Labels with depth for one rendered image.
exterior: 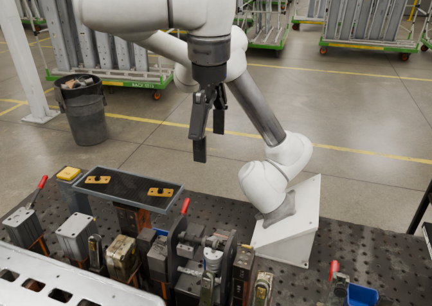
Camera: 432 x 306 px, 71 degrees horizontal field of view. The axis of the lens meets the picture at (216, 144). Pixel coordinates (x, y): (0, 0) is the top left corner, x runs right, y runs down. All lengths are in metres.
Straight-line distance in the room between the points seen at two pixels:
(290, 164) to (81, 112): 2.59
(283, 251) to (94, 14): 1.16
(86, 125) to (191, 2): 3.11
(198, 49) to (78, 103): 2.91
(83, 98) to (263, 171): 2.45
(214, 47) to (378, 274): 1.24
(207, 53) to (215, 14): 0.07
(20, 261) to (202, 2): 1.00
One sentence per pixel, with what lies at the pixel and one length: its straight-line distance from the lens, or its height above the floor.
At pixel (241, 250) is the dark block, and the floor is 1.12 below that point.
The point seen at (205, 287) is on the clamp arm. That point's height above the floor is 1.07.
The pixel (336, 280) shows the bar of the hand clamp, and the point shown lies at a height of 1.20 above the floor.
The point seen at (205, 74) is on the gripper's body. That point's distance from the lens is 0.63.
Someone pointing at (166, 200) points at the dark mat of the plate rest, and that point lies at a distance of 1.04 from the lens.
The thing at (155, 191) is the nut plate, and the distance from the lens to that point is 1.07.
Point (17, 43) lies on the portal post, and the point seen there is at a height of 0.99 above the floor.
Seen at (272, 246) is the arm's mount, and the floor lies 0.78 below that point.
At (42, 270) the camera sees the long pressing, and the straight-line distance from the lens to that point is 1.18.
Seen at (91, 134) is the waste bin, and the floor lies 0.16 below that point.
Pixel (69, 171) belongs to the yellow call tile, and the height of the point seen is 1.16.
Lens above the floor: 1.85
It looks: 32 degrees down
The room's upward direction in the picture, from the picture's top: straight up
